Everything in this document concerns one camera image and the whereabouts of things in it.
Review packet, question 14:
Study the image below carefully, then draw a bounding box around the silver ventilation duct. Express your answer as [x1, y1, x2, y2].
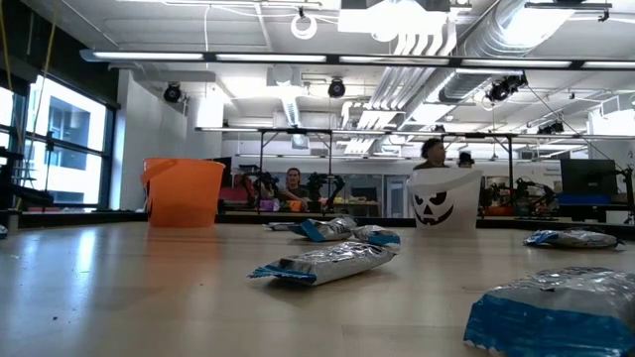
[439, 0, 579, 103]

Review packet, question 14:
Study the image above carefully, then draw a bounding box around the black computer monitor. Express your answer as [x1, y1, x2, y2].
[210, 157, 233, 189]
[560, 158, 619, 197]

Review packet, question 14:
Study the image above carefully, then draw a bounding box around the black tripod stand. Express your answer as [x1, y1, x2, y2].
[42, 131, 57, 210]

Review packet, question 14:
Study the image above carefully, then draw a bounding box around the dark framed window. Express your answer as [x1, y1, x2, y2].
[0, 73, 118, 212]

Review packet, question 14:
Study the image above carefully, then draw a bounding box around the white jack-o-lantern bucket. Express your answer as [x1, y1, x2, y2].
[407, 167, 484, 232]

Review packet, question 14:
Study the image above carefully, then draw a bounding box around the yellow cable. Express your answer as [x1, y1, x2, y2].
[17, 0, 61, 209]

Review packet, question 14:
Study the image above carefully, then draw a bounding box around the red cabinet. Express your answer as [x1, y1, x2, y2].
[219, 173, 252, 202]

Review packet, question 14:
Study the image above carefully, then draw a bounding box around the blue desk panel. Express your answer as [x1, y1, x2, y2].
[558, 192, 629, 207]

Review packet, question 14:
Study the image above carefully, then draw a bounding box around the black workstation frame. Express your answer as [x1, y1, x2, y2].
[440, 131, 515, 173]
[257, 127, 334, 214]

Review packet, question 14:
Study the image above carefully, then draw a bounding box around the overhead beam with light strips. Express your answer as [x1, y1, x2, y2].
[78, 48, 635, 71]

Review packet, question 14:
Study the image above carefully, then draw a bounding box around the orange plastic bucket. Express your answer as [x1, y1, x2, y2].
[139, 157, 226, 229]

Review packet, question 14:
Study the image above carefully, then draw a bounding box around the black camera on boom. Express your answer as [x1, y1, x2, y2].
[485, 72, 528, 103]

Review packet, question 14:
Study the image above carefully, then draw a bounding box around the black aluminium table frame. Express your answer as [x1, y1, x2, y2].
[0, 209, 635, 232]

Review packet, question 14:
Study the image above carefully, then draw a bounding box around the white ceiling light panel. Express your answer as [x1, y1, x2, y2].
[337, 0, 457, 37]

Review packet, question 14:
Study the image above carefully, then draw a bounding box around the white ring light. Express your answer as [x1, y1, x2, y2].
[290, 13, 318, 41]

